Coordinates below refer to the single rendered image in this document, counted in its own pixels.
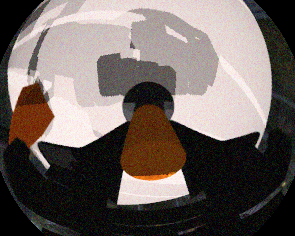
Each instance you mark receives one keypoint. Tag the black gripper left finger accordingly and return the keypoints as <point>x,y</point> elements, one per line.
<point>98,162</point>

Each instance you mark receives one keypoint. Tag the orange knob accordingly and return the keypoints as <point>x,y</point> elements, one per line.
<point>152,150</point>

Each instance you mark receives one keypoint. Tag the black round pedestal with silver shaft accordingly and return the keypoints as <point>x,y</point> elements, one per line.
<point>148,93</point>

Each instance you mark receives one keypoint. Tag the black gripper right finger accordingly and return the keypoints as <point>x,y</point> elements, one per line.
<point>206,156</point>

